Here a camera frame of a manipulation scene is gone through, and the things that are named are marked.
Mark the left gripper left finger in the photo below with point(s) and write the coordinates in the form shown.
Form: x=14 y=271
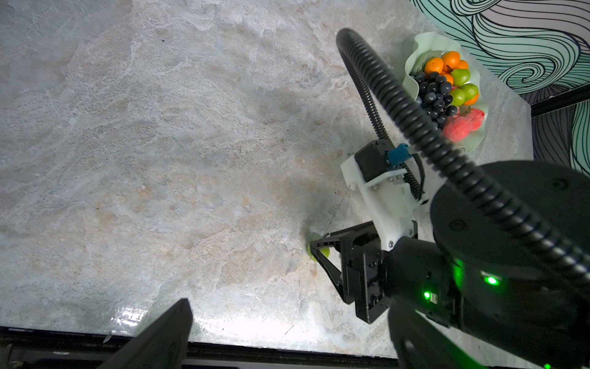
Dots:
x=161 y=345

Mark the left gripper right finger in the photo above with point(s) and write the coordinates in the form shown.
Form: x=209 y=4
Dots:
x=420 y=345

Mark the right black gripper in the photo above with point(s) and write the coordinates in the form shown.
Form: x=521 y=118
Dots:
x=415 y=271

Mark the green fake pear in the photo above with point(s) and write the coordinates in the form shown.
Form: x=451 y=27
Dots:
x=471 y=91
x=458 y=97
x=313 y=236
x=460 y=77

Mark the pink fake peach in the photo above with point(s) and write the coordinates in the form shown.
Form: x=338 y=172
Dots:
x=475 y=118
x=457 y=128

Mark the dark fake grape bunch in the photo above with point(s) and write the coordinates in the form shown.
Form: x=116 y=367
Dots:
x=434 y=97

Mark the orange fake kumquat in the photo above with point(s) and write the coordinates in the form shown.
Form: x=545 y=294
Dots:
x=449 y=78
x=472 y=101
x=451 y=60
x=462 y=65
x=434 y=65

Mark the light green wavy fruit bowl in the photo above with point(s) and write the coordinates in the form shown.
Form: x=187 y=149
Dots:
x=429 y=42

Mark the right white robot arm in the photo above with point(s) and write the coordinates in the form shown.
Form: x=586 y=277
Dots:
x=471 y=277

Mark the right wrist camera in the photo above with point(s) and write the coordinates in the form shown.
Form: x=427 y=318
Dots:
x=391 y=181

